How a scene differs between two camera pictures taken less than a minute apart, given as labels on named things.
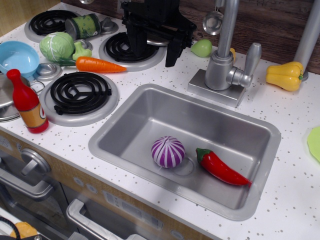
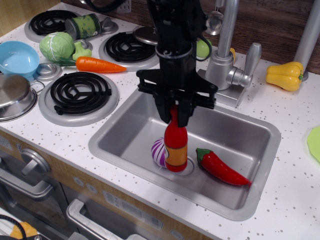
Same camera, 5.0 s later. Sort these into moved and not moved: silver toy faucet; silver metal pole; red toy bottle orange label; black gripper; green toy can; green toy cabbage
Moved: black gripper; red toy bottle orange label
Not moved: silver toy faucet; green toy cabbage; green toy can; silver metal pole
